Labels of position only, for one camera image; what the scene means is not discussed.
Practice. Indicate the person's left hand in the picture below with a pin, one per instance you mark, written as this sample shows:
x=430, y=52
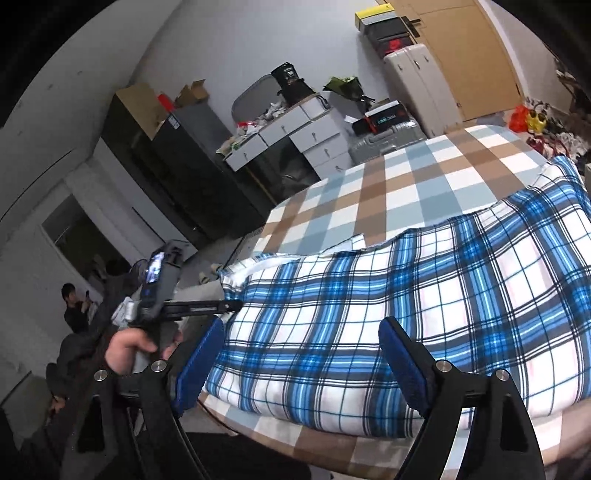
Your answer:
x=124, y=348

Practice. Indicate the wooden door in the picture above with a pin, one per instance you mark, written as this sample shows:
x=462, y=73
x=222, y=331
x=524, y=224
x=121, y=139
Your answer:
x=461, y=60

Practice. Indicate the black tall cabinet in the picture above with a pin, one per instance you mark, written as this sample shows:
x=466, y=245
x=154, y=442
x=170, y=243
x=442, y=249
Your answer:
x=138, y=152

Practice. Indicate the yellow shoe box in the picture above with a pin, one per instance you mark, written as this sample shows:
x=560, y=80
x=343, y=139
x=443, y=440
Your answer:
x=375, y=16

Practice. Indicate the person's dark clothing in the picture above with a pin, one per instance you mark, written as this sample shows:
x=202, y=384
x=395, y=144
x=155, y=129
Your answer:
x=254, y=457

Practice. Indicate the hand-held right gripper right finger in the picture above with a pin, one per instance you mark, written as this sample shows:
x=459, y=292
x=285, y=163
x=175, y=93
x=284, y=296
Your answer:
x=406, y=369

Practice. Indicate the white drawer desk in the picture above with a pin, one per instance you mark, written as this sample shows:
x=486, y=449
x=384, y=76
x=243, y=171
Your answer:
x=318, y=134

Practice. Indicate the black shoe box red logo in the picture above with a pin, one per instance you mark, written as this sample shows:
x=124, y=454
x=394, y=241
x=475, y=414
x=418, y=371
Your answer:
x=397, y=46

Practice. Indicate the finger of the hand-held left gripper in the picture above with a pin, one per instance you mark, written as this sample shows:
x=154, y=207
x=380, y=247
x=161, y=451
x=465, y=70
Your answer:
x=203, y=307

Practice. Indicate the white suitcase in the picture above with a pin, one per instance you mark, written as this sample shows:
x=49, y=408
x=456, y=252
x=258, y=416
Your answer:
x=425, y=87

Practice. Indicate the grey rounded mirror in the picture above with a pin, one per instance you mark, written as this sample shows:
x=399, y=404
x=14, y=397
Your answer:
x=254, y=99

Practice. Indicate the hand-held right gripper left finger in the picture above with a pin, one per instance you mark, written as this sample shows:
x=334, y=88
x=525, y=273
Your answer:
x=196, y=369

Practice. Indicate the checked bed sheet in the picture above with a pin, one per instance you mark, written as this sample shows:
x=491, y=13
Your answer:
x=392, y=184

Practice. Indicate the wooden shoe rack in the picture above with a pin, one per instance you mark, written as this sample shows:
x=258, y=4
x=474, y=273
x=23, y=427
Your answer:
x=572, y=78

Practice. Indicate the silver suitcase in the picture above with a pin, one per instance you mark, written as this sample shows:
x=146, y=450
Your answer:
x=383, y=143

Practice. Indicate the open cardboard box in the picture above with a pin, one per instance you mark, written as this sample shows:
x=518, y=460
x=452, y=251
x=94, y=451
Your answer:
x=191, y=94

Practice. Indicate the dark wrapped flower bouquet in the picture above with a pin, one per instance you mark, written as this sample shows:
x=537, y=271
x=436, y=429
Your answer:
x=344, y=87

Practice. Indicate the blue plaid shirt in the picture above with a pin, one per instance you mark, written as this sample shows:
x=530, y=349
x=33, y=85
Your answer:
x=392, y=295

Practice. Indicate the desk clutter pile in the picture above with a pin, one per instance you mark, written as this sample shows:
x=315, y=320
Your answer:
x=249, y=131

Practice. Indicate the pile of shoes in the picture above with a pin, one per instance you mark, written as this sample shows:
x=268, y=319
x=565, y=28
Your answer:
x=561, y=138

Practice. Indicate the flat cardboard sheet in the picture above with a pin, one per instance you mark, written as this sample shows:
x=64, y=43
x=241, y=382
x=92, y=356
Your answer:
x=141, y=108

